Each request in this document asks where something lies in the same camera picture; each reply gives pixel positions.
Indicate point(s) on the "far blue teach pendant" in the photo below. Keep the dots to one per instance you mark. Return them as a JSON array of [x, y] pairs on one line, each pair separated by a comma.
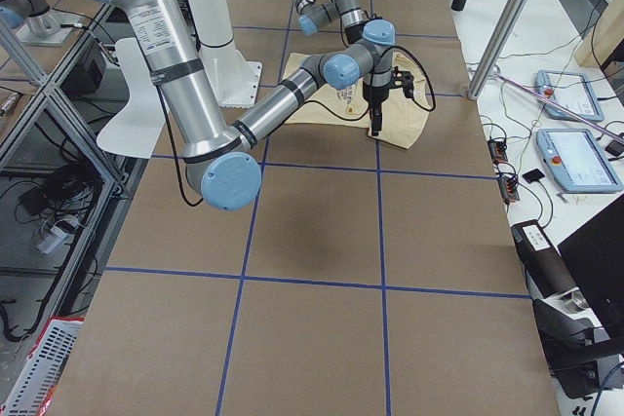
[[570, 90]]

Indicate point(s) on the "white chair seat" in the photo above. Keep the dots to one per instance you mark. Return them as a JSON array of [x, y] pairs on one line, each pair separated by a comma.
[[134, 130]]

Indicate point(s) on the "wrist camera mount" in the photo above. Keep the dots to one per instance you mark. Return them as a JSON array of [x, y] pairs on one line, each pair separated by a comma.
[[404, 80]]

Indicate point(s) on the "cream long-sleeve printed shirt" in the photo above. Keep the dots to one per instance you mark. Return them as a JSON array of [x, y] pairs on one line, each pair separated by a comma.
[[403, 119]]

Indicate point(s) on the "aluminium frame post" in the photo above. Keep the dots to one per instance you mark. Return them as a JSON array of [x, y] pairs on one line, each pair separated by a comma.
[[497, 41]]

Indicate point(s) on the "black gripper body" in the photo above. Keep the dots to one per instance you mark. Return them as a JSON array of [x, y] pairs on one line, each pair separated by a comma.
[[374, 93]]

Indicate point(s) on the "black computer monitor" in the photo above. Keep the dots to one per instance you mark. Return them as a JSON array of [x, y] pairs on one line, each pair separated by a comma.
[[593, 255]]

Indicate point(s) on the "near blue teach pendant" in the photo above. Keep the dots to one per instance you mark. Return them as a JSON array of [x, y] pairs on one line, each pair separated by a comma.
[[576, 162]]

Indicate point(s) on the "white plastic basket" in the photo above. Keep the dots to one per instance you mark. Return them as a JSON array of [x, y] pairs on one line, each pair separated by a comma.
[[37, 382]]

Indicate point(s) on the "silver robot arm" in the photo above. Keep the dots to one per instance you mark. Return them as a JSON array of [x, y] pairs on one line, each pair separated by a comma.
[[189, 50], [317, 2]]

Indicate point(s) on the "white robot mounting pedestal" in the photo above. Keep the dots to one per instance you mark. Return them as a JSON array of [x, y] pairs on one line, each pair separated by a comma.
[[234, 80]]

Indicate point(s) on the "blue teach pendant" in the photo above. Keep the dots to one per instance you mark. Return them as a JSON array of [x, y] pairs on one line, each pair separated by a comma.
[[570, 90], [576, 162]]

